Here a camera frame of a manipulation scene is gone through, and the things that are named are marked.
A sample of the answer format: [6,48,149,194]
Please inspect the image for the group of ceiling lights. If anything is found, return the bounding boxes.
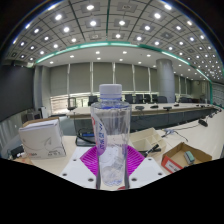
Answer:
[9,0,221,76]

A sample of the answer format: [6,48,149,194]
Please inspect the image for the brown red-labelled cardboard box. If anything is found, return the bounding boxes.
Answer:
[161,141,213,174]

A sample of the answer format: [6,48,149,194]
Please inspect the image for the black desk phone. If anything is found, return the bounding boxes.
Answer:
[74,131,98,147]

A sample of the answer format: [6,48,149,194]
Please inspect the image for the clear plastic water bottle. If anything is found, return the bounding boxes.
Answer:
[90,83,133,190]

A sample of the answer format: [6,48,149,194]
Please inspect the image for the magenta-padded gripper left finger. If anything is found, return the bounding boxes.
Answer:
[59,145,100,190]

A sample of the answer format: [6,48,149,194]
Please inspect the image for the black table microphone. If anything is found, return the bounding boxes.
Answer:
[197,117,210,128]

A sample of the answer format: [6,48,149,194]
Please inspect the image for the thin grey cable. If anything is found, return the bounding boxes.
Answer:
[161,128,189,143]

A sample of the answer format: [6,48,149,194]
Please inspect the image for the green board eraser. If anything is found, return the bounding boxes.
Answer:
[184,150,196,165]

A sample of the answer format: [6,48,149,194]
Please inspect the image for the row of black office chairs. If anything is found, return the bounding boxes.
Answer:
[66,93,201,111]

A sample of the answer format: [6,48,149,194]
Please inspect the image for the black desk microphone units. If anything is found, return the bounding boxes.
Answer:
[134,103,181,112]

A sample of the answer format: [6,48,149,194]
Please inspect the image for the black marker pen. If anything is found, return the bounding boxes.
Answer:
[143,143,161,155]

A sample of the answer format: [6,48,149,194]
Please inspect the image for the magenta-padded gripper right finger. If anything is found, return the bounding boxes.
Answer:
[126,144,167,189]

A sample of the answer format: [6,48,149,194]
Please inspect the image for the small black device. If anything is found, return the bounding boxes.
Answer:
[9,144,26,159]

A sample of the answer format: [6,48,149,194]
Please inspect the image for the white cardboard paper box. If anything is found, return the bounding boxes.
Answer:
[18,117,67,160]

